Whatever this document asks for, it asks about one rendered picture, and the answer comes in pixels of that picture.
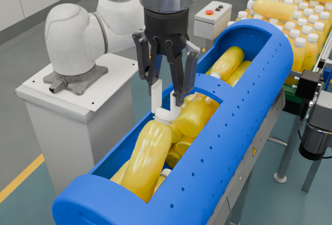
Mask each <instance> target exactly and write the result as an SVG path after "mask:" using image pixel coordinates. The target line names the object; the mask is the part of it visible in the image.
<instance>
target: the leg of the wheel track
mask: <svg viewBox="0 0 332 225"><path fill-rule="evenodd" d="M253 169H254V166H253V168H252V170H251V172H250V174H249V176H248V178H247V180H246V182H245V184H244V186H243V188H242V190H241V192H240V194H239V196H238V198H237V200H236V202H235V204H234V206H233V210H232V215H231V219H230V225H240V220H241V217H242V213H243V209H244V205H245V201H246V197H247V193H248V189H249V185H250V181H251V177H252V173H253Z"/></svg>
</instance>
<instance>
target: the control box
mask: <svg viewBox="0 0 332 225"><path fill-rule="evenodd" d="M219 5H223V8H220V10H219V11H216V10H215V9H216V8H217V7H218V6H219ZM231 8H232V5H231V4H227V3H223V2H218V1H214V0H213V1H212V2H211V3H210V4H208V5H207V6H206V7H205V8H203V9H202V10H201V11H200V12H198V13H197V14H196V15H195V21H194V35H195V36H198V37H202V38H207V39H210V40H214V39H215V38H216V37H217V36H218V35H219V34H220V33H221V32H222V31H223V30H224V29H225V28H226V27H227V26H228V22H230V17H231ZM206 10H212V11H213V13H212V14H207V13H206Z"/></svg>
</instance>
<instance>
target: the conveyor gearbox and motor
mask: <svg viewBox="0 0 332 225"><path fill-rule="evenodd" d="M308 110H310V111H309V114H308V115H307V116H306V123H307V124H306V127H305V130H304V133H303V136H302V137H301V134H300V131H299V130H298V134H299V137H300V140H301V143H300V145H299V148H298V150H299V153H300V154H301V155H302V156H303V157H304V158H306V159H309V160H314V161H316V160H320V159H322V158H323V159H328V158H332V156H329V157H323V155H324V153H325V151H326V149H327V147H330V148H332V93H329V92H326V91H323V90H321V91H320V92H319V93H318V95H317V96H316V97H315V98H314V101H311V102H310V104H309V107H308Z"/></svg>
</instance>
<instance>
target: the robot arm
mask: <svg viewBox="0 0 332 225"><path fill-rule="evenodd" d="M193 2H194V0H99V2H98V6H97V11H96V12H93V13H88V12H87V11H86V10H85V9H84V8H83V7H81V6H79V5H76V4H71V3H65V4H60V5H58V6H55V7H54V8H53V9H52V10H51V11H50V12H49V14H48V15H47V18H46V23H45V42H46V47H47V51H48V55H49V58H50V61H51V63H52V67H53V72H52V73H50V74H48V75H46V76H44V77H43V82H44V83H46V84H51V86H50V87H49V91H50V92H51V93H53V94H55V93H57V92H59V91H61V90H63V89H65V90H68V91H71V92H73V93H74V94H75V95H77V96H80V95H83V94H84V93H85V91H86V90H87V89H88V88H89V87H90V86H91V85H93V84H94V83H95V82H96V81H97V80H98V79H99V78H101V77H102V76H103V75H105V74H107V73H108V72H109V71H108V68H107V67H105V66H99V65H96V63H95V60H97V59H98V58H99V57H101V56H102V55H104V54H108V53H114V52H118V51H122V50H125V49H128V48H131V47H134V46H136V53H137V61H138V70H139V77H140V79H141V80H146V81H147V83H148V93H149V96H151V97H152V113H155V112H156V109H157V107H161V106H162V80H161V79H159V80H158V81H157V79H158V78H160V76H159V73H160V68H161V63H162V57H163V55H165V56H166V57H167V62H168V63H169V65H170V71H171V77H172V83H173V89H174V90H173V91H172V92H171V93H170V120H171V121H174V120H175V119H176V118H177V117H178V116H179V115H180V107H181V105H182V104H183V103H184V95H188V94H189V93H190V92H191V91H192V89H193V88H194V85H195V77H196V70H197V63H198V56H199V55H200V53H201V51H202V49H203V48H202V46H201V45H197V46H195V45H194V44H192V43H191V42H190V41H189V37H188V34H187V29H188V20H189V7H190V6H191V5H192V4H193ZM148 42H149V43H150V45H151V51H150V54H149V44H148ZM183 48H186V57H187V59H186V63H185V73H184V71H183V65H182V49H183ZM150 56H151V59H150Z"/></svg>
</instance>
